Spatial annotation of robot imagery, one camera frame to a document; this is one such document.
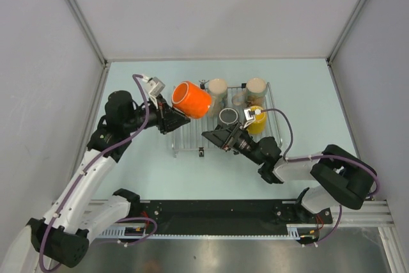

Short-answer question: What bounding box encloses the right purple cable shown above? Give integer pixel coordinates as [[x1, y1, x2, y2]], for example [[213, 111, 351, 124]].
[[255, 108, 383, 248]]

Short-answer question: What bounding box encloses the yellow mug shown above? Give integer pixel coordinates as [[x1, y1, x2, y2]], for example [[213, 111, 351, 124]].
[[247, 105, 267, 135]]

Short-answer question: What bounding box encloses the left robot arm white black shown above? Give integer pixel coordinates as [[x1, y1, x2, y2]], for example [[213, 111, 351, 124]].
[[28, 90, 190, 268]]

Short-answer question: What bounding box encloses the white slotted cable duct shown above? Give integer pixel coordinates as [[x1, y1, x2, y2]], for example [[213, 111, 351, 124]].
[[95, 224, 320, 240]]

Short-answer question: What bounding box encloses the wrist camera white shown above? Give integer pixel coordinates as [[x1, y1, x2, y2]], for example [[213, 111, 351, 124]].
[[243, 107, 255, 129], [142, 75, 166, 99]]

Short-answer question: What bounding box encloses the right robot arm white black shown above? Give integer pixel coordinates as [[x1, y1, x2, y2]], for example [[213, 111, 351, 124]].
[[202, 124, 380, 222]]

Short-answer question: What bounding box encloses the orange mug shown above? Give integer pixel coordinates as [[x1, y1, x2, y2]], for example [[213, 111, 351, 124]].
[[171, 81, 212, 119]]

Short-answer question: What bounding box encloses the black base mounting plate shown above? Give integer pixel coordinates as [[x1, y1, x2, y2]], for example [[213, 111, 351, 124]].
[[140, 199, 333, 237]]

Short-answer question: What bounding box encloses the plain beige mug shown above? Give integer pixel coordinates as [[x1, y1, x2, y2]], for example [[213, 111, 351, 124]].
[[208, 79, 228, 117]]

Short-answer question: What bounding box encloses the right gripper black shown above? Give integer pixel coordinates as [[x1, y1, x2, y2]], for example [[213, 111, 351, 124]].
[[203, 121, 264, 165]]

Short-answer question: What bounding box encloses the dark green mug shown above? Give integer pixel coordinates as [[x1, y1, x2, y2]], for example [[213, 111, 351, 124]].
[[218, 107, 239, 125]]

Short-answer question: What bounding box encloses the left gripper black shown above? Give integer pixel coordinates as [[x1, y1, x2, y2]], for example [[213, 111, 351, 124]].
[[123, 93, 190, 134]]

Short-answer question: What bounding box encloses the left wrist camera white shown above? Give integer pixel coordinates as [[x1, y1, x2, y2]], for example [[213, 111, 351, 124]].
[[142, 75, 166, 99]]

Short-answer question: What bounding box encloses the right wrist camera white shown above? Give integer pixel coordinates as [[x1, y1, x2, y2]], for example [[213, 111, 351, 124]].
[[243, 107, 255, 129]]

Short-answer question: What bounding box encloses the metal wire dish rack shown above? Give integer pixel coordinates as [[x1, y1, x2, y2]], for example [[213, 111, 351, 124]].
[[171, 83, 283, 157]]

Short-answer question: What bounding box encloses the beige floral mug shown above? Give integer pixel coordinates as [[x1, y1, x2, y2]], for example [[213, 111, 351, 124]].
[[231, 77, 267, 107]]

